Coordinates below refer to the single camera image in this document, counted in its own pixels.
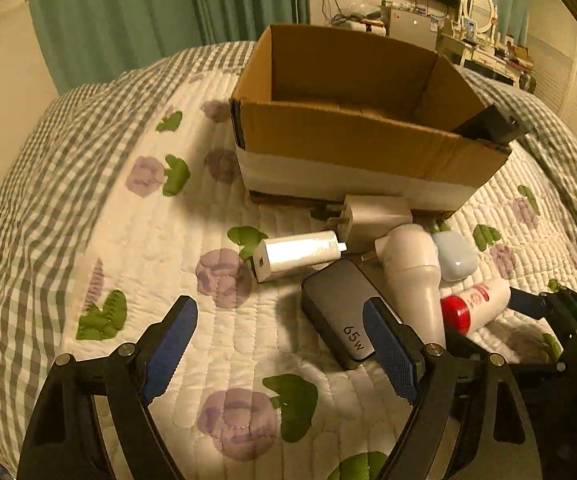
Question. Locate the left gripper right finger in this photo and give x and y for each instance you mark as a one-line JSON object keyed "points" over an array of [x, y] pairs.
{"points": [[495, 440]]}

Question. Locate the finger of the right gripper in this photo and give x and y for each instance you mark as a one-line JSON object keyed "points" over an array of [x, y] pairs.
{"points": [[495, 125], [559, 308]]}

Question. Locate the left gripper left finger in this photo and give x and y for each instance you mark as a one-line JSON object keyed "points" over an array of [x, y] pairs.
{"points": [[64, 439]]}

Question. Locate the white bottle red cap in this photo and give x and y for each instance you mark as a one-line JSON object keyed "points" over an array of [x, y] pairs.
{"points": [[476, 306]]}

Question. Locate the light blue earbuds case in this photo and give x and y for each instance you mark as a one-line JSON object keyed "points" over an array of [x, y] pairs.
{"points": [[457, 260]]}

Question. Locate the white handheld device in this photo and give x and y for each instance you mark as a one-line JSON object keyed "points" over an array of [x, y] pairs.
{"points": [[410, 262]]}

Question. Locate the grey 65W power bank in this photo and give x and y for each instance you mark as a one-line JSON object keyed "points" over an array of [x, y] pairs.
{"points": [[333, 300]]}

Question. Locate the white long power adapter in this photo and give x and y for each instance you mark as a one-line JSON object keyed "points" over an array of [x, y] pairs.
{"points": [[281, 256]]}

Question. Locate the white dressing table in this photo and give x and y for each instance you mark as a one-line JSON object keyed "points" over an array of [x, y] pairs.
{"points": [[478, 60]]}

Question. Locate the white louvered wardrobe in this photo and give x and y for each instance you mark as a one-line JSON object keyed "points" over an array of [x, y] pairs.
{"points": [[573, 90]]}

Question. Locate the oval white mirror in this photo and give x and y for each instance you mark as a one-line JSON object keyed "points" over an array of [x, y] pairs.
{"points": [[483, 13]]}

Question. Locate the small silver refrigerator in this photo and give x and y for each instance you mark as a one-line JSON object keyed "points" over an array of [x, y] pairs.
{"points": [[417, 29]]}

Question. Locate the white square charger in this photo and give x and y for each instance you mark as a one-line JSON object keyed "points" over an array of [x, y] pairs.
{"points": [[362, 219]]}

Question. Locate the open cardboard box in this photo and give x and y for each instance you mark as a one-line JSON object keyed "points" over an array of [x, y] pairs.
{"points": [[320, 113]]}

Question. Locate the grey checkered bedspread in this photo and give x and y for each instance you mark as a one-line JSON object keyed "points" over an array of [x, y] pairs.
{"points": [[50, 202]]}

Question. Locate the white quilted floral mat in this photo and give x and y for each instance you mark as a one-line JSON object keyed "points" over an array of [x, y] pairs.
{"points": [[257, 395]]}

